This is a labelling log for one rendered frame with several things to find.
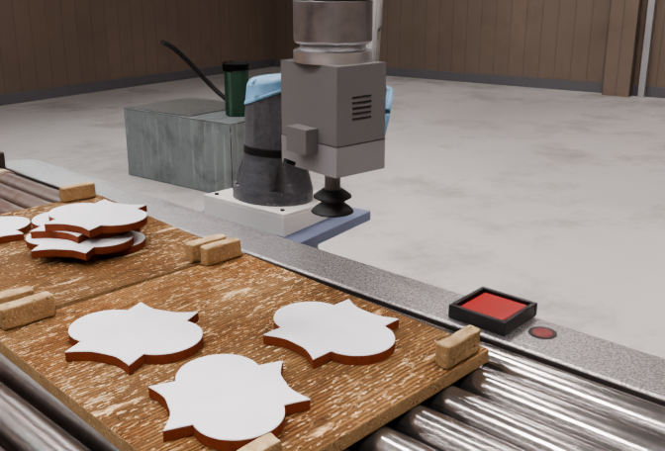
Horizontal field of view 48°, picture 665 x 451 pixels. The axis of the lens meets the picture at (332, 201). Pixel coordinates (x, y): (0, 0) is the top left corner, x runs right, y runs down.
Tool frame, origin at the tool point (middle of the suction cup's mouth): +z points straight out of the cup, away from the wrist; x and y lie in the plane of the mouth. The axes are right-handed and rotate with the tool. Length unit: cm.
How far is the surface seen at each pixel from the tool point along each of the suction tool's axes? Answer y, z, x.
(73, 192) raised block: -67, 12, 0
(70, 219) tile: -43.7, 9.4, -10.1
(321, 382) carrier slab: 6.5, 14.0, -7.1
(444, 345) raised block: 12.6, 11.4, 3.5
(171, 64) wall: -852, 88, 455
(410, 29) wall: -671, 43, 721
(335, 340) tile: 2.8, 12.8, -1.9
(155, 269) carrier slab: -29.7, 14.1, -4.9
